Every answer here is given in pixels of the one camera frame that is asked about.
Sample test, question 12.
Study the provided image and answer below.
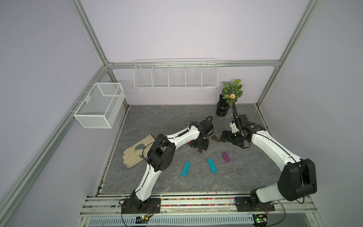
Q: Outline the teal long block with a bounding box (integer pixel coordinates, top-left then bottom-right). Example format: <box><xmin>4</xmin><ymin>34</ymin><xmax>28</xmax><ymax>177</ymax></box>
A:
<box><xmin>207</xmin><ymin>159</ymin><xmax>217</xmax><ymax>173</ymax></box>
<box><xmin>181</xmin><ymin>161</ymin><xmax>191</xmax><ymax>177</ymax></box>

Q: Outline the white vent rail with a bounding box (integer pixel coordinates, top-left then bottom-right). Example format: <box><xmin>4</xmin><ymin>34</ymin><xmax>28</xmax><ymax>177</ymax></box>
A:
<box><xmin>88</xmin><ymin>214</ymin><xmax>254</xmax><ymax>227</ymax></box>

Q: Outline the potted plant black vase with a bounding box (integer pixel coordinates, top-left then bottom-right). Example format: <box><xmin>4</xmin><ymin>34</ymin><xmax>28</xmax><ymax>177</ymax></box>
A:
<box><xmin>216</xmin><ymin>79</ymin><xmax>243</xmax><ymax>117</ymax></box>

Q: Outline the beige work glove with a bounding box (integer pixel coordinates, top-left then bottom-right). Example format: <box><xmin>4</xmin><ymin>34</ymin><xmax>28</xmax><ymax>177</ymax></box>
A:
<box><xmin>123</xmin><ymin>134</ymin><xmax>155</xmax><ymax>168</ymax></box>

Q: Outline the white wire wall shelf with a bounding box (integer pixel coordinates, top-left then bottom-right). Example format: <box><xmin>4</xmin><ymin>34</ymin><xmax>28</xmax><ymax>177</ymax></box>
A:
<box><xmin>133</xmin><ymin>58</ymin><xmax>219</xmax><ymax>89</ymax></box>

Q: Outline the white mesh basket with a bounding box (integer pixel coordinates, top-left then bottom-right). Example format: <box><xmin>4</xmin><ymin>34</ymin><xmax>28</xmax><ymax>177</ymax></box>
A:
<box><xmin>73</xmin><ymin>82</ymin><xmax>125</xmax><ymax>129</ymax></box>

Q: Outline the purple block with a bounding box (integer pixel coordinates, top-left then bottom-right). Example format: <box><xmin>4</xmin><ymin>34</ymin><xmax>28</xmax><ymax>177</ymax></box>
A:
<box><xmin>222</xmin><ymin>152</ymin><xmax>231</xmax><ymax>163</ymax></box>

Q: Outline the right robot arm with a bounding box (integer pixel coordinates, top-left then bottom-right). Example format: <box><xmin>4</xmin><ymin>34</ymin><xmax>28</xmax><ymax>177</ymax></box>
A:
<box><xmin>220</xmin><ymin>107</ymin><xmax>317</xmax><ymax>210</ymax></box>

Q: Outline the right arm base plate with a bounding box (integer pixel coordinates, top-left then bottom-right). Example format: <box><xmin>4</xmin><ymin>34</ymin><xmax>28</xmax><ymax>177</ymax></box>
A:
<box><xmin>233</xmin><ymin>196</ymin><xmax>275</xmax><ymax>213</ymax></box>

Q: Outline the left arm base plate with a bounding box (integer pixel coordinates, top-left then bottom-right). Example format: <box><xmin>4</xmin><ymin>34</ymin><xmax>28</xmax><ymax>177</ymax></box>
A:
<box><xmin>119</xmin><ymin>198</ymin><xmax>161</xmax><ymax>214</ymax></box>

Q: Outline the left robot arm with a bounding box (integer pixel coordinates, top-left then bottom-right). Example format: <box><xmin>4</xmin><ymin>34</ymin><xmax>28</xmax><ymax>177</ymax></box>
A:
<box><xmin>130</xmin><ymin>116</ymin><xmax>214</xmax><ymax>209</ymax></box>

